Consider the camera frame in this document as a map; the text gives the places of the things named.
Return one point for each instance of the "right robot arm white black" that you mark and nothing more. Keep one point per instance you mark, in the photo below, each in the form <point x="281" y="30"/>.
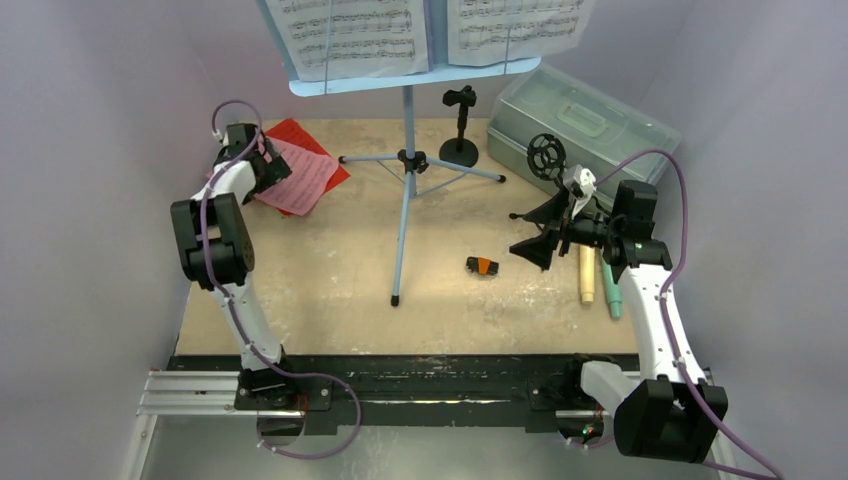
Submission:
<point x="666" y="414"/>

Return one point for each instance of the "white sheet music page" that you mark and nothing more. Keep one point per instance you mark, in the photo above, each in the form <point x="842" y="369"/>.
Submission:
<point x="486" y="32"/>
<point x="330" y="40"/>

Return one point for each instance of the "green translucent storage case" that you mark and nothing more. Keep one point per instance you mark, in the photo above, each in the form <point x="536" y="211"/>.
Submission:
<point x="597" y="131"/>

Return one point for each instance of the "pink sheet music page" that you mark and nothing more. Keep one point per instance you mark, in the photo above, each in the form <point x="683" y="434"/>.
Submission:
<point x="231" y="175"/>

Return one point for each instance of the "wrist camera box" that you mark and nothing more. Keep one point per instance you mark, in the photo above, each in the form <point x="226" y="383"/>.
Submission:
<point x="579" y="181"/>
<point x="221" y="135"/>

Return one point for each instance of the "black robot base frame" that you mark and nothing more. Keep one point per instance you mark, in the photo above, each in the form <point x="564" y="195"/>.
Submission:
<point x="537" y="393"/>

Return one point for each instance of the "lavender sheet music page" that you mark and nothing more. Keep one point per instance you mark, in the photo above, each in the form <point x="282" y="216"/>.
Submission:
<point x="429" y="35"/>

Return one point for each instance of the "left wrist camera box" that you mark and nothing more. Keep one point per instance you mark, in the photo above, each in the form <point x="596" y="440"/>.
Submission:
<point x="221" y="135"/>

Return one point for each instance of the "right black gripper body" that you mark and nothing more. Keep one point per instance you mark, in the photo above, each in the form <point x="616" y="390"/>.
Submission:
<point x="565" y="224"/>

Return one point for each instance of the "mint green microphone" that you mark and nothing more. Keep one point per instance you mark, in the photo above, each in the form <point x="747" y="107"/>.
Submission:
<point x="612" y="292"/>

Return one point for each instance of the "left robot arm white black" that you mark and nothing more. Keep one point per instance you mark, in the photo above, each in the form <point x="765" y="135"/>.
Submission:
<point x="216" y="252"/>

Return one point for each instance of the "red sheet music page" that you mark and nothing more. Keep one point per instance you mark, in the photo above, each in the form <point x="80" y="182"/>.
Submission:
<point x="298" y="136"/>

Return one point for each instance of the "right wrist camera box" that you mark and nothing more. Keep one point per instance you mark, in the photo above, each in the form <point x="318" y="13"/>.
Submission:
<point x="579" y="181"/>

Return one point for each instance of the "blue music stand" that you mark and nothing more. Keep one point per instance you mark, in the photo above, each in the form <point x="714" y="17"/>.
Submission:
<point x="413" y="161"/>

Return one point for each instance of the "black tripod shock-mount stand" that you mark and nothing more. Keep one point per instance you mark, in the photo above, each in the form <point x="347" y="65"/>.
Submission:
<point x="546" y="158"/>

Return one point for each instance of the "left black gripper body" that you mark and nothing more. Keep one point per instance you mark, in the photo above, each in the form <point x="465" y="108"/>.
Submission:
<point x="274" y="171"/>

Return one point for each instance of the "black round-base mic stand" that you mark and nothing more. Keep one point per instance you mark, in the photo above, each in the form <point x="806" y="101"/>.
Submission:
<point x="460" y="150"/>

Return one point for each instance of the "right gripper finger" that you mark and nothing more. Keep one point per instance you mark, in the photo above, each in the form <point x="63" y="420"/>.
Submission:
<point x="537" y="250"/>
<point x="553" y="210"/>

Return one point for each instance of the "cream yellow microphone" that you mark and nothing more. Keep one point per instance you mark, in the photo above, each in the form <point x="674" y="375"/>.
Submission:
<point x="587" y="274"/>

